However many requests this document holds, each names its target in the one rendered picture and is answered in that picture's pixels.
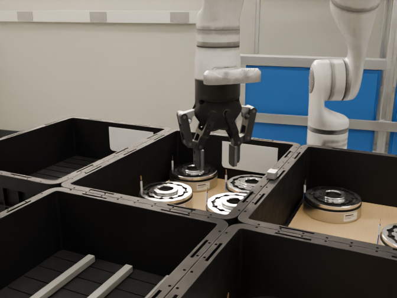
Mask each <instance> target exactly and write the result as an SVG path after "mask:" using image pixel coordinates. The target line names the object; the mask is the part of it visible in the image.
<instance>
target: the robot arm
mask: <svg viewBox="0 0 397 298"><path fill-rule="evenodd" d="M243 3H244V0H203V7H202V9H201V10H200V11H199V12H198V14H197V19H196V55H195V62H194V74H195V103H194V106H193V108H192V109H191V110H187V111H184V112H183V111H178V112H177V119H178V125H179V129H180V134H181V139H182V142H183V144H185V145H186V146H187V147H188V148H193V163H194V165H195V166H196V167H197V169H198V170H199V171H204V150H203V147H204V145H205V142H206V139H207V138H208V137H209V135H210V133H211V132H212V131H217V130H219V129H220V130H225V131H226V132H227V134H228V137H229V140H230V141H231V143H230V144H229V164H230V165H231V166H232V167H236V166H237V163H239V161H240V145H241V144H242V143H243V142H246V141H250V140H251V138H252V132H253V127H254V123H255V118H256V113H257V109H256V108H254V107H252V106H250V105H246V106H242V105H241V104H240V100H239V98H240V84H241V83H256V82H260V81H261V71H260V70H259V69H258V68H241V59H240V15H241V12H242V8H243ZM379 4H380V0H330V10H331V14H332V16H333V18H334V20H335V22H336V24H337V26H338V28H339V30H340V31H341V33H342V35H343V37H344V39H345V42H346V44H347V48H348V54H347V57H346V58H345V59H322V60H315V61H314V62H313V63H312V65H311V68H310V75H309V106H308V128H307V145H320V146H325V147H335V148H345V149H347V139H348V132H349V119H348V118H347V117H346V116H344V115H343V114H340V113H337V112H334V111H331V110H329V109H328V108H326V107H325V104H324V103H325V101H349V100H352V99H354V98H355V97H356V95H357V94H358V92H359V89H360V85H361V81H362V76H363V69H364V65H365V59H366V53H367V47H368V43H369V39H370V35H371V32H372V28H373V24H374V21H375V18H376V14H377V11H378V8H379ZM240 112H241V116H242V117H243V118H242V124H241V128H240V133H239V131H238V128H237V126H236V123H235V120H236V118H237V117H238V116H239V114H240ZM193 116H195V117H196V118H197V120H198V121H199V122H198V125H197V128H196V134H195V136H194V139H192V135H191V129H190V123H192V118H193Z"/></svg>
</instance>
